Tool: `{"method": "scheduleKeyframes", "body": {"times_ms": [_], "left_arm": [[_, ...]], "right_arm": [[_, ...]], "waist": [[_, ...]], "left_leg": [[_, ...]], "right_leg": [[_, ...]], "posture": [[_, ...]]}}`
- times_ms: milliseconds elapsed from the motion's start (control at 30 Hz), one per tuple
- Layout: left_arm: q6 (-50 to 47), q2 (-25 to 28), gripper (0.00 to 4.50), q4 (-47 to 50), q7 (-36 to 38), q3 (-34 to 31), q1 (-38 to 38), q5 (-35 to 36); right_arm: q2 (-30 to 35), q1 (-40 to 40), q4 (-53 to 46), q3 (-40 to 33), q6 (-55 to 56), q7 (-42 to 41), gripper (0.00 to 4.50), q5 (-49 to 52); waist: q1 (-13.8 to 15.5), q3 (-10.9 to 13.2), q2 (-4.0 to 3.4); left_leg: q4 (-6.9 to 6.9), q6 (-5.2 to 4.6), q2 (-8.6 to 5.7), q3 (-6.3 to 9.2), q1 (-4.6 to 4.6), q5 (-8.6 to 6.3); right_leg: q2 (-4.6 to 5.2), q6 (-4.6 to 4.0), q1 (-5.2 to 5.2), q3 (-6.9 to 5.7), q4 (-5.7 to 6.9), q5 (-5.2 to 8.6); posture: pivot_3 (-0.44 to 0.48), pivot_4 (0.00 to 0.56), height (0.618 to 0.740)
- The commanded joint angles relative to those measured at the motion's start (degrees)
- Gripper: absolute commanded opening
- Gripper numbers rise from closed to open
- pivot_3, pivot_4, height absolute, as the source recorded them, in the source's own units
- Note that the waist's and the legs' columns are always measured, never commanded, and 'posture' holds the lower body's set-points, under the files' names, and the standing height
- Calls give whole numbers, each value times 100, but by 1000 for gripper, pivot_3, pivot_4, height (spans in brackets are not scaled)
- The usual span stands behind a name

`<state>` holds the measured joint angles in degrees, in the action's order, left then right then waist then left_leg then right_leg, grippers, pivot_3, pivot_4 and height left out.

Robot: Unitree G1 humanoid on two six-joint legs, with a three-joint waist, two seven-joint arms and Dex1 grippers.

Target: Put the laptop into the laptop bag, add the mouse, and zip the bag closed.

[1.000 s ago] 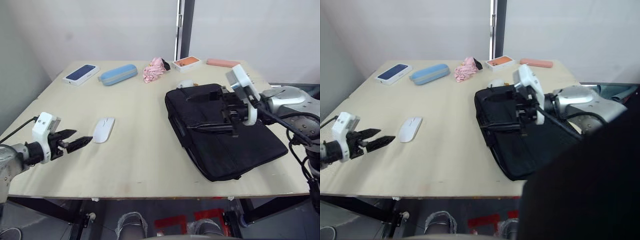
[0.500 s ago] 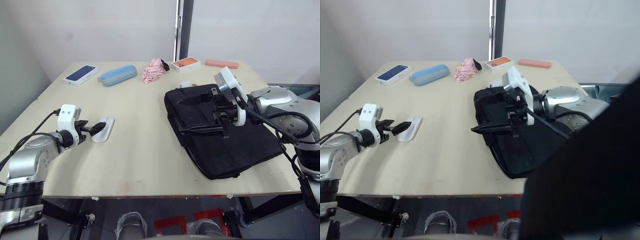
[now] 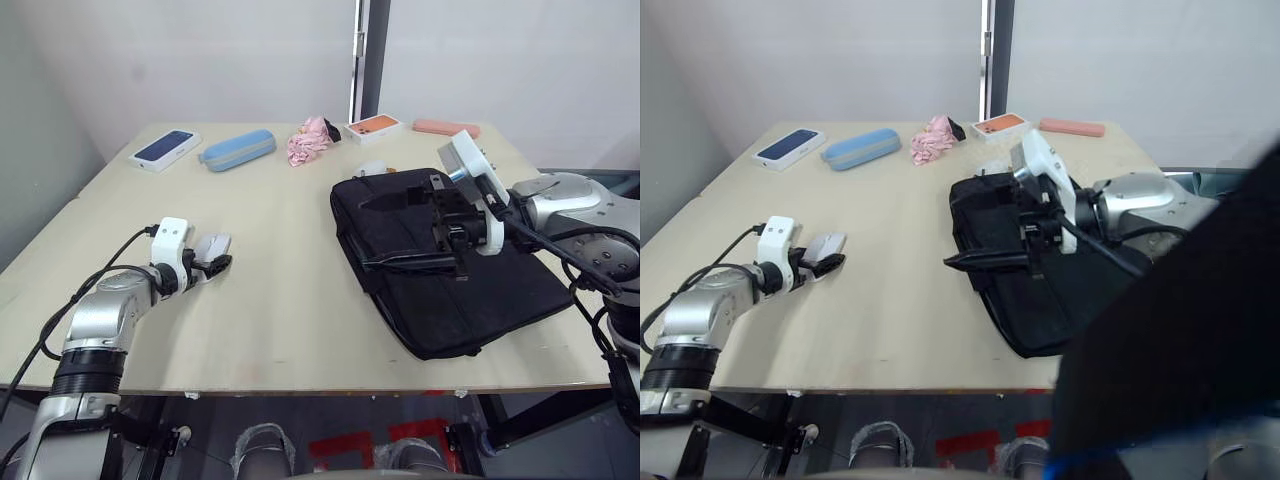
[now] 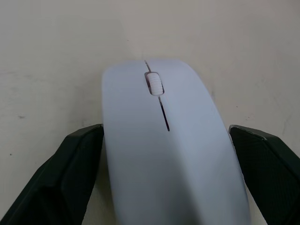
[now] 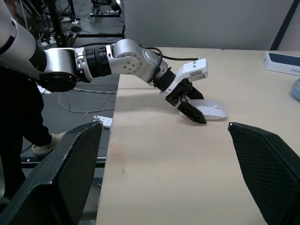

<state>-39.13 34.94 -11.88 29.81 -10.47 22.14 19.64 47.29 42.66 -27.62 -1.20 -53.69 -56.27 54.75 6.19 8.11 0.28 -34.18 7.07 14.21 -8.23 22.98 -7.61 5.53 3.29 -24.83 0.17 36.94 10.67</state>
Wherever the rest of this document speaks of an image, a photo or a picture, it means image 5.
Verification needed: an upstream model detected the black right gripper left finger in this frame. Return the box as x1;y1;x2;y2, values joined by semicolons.
0;121;104;225

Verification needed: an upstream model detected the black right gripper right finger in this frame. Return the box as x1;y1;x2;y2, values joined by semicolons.
228;121;300;225

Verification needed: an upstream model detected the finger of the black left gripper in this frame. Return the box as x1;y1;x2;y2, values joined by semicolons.
187;84;204;101
177;99;208;125

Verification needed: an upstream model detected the white computer mouse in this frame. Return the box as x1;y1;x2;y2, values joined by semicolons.
179;99;228;121

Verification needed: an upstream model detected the cream clog shoe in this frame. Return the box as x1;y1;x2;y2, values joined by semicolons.
31;132;68;156

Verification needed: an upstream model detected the white power strip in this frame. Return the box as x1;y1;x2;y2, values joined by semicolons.
93;114;114;129
61;16;81;26

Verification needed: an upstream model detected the person in black trousers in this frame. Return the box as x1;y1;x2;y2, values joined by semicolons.
0;61;53;205

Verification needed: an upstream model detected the light blue rounded object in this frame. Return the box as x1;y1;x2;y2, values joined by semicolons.
291;77;300;101

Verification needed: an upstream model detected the white and blue phone box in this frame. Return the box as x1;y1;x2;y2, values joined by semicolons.
262;51;300;77

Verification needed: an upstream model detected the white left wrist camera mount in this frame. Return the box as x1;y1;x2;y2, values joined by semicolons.
159;58;209;97

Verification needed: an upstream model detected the black floor rail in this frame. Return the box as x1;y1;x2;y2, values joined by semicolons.
20;153;106;169

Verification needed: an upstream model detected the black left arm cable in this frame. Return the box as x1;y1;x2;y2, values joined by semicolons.
138;45;199;88

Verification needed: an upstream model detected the grey floor cable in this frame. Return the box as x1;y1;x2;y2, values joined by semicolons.
58;88;118;116

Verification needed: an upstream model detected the black slanted post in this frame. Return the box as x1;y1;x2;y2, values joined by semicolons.
269;0;300;51

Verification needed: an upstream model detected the black metal rack frame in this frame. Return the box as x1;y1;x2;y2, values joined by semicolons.
43;0;126;49

